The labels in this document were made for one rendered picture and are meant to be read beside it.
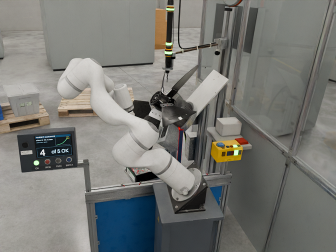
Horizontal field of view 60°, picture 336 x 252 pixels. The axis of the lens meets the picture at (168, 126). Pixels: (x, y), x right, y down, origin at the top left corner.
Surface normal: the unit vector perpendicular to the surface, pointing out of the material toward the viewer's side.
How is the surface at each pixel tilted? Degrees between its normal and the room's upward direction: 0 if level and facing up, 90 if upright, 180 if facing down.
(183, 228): 90
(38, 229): 0
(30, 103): 95
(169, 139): 55
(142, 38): 90
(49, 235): 0
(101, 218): 90
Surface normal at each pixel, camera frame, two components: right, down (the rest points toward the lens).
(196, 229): 0.18, 0.43
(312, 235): -0.97, 0.07
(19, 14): 0.44, 0.40
